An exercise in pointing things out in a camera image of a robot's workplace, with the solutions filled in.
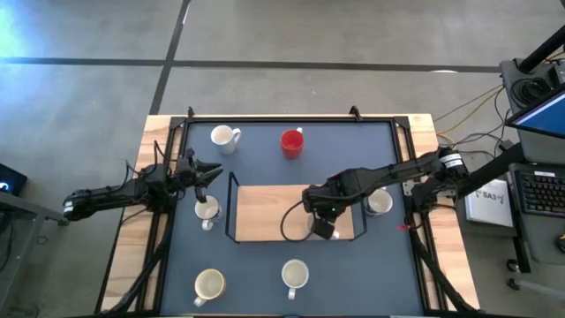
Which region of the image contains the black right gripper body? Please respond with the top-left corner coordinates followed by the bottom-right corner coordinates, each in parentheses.
top-left (302, 178), bottom-right (354, 220)

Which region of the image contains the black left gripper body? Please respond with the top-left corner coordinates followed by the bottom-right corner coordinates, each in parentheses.
top-left (176, 148), bottom-right (207, 205)

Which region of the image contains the pale grey coffee mug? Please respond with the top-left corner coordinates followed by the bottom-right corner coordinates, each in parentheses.
top-left (364, 187), bottom-right (395, 218)
top-left (194, 194), bottom-right (223, 231)

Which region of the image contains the red coffee mug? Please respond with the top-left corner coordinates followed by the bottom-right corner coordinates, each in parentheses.
top-left (280, 127), bottom-right (305, 160)

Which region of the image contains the cream-rimmed white coffee mug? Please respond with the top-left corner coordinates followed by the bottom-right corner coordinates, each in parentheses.
top-left (281, 259), bottom-right (310, 301)

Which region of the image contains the yellow-rimmed patterned coffee mug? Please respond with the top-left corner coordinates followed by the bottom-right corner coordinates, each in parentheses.
top-left (192, 268), bottom-right (227, 308)

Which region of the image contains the plain white coffee mug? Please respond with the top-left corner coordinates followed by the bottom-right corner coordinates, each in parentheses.
top-left (210, 125), bottom-right (243, 155)

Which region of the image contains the blue-grey table mat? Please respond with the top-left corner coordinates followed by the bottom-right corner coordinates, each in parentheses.
top-left (159, 121), bottom-right (425, 317)

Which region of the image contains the white paper sheet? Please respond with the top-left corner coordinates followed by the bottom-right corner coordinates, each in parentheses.
top-left (463, 178), bottom-right (515, 229)

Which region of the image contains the grey side table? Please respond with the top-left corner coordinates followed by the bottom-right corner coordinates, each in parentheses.
top-left (0, 189), bottom-right (71, 318)

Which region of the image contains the black device with blue light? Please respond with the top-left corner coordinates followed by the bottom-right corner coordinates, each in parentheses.
top-left (0, 162), bottom-right (28, 198)

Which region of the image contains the black diagonal support bar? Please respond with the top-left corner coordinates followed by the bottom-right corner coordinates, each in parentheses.
top-left (456, 141), bottom-right (526, 198)

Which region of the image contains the black backlit keyboard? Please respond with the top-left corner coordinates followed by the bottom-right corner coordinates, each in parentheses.
top-left (514, 169), bottom-right (565, 218)

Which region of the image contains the grey equipment cart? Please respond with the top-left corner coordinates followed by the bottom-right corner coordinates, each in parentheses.
top-left (500, 57), bottom-right (565, 164)

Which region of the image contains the laptop with blue screen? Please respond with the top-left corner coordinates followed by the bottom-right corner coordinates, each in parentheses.
top-left (505, 86), bottom-right (565, 140)

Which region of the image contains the black pole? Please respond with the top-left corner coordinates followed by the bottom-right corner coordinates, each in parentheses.
top-left (516, 26), bottom-right (565, 74)

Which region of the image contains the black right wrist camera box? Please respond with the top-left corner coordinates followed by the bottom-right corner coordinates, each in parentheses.
top-left (310, 219), bottom-right (341, 242)

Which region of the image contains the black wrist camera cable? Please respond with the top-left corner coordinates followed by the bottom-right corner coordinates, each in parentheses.
top-left (280, 199), bottom-right (313, 244)

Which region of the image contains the black aluminium table frame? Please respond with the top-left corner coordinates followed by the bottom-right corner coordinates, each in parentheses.
top-left (94, 104), bottom-right (480, 318)

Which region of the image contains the wooden shelf with black frame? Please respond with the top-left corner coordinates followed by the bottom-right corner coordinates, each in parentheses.
top-left (224, 170), bottom-right (371, 245)

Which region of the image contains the yellow floor cable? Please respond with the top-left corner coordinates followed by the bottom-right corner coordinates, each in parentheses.
top-left (434, 86), bottom-right (504, 147)

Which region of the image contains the coiled black cable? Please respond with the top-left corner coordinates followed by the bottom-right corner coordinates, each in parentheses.
top-left (510, 75), bottom-right (553, 107)

